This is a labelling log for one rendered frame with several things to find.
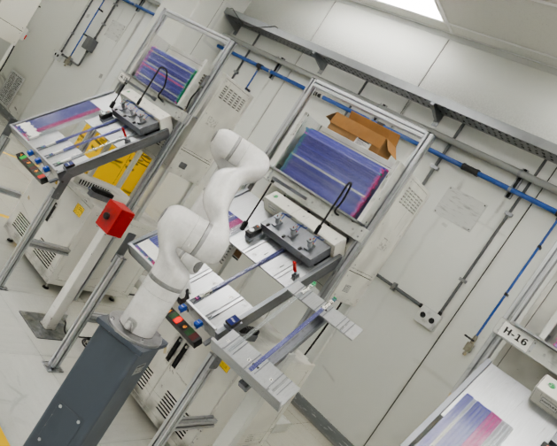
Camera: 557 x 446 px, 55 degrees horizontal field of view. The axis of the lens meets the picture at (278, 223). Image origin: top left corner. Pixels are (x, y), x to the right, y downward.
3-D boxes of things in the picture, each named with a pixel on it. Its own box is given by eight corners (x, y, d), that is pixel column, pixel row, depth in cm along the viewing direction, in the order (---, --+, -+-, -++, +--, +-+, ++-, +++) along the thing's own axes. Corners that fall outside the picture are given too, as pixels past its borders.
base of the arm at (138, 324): (142, 353, 159) (175, 302, 157) (96, 316, 163) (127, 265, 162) (170, 343, 177) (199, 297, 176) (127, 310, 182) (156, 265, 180)
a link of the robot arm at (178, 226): (180, 297, 164) (221, 233, 162) (127, 266, 161) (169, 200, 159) (182, 286, 176) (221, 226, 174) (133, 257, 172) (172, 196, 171)
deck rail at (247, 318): (218, 344, 211) (218, 334, 207) (215, 341, 212) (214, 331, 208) (341, 265, 249) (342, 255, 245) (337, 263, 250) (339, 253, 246)
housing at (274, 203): (331, 268, 248) (335, 245, 240) (263, 218, 276) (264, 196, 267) (343, 260, 253) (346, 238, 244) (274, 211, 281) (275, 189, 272)
